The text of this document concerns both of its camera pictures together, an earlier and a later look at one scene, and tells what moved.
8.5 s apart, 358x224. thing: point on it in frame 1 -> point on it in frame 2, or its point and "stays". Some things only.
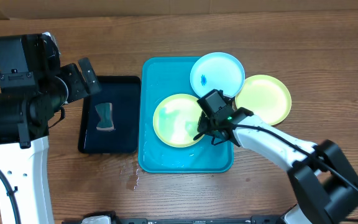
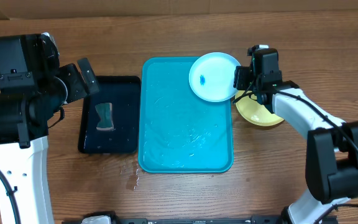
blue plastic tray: [158, 77] stays
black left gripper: [80, 89] stays
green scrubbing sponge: [105, 112] stays
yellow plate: [175, 120] -> [256, 112]
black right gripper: [205, 126] -> [242, 75]
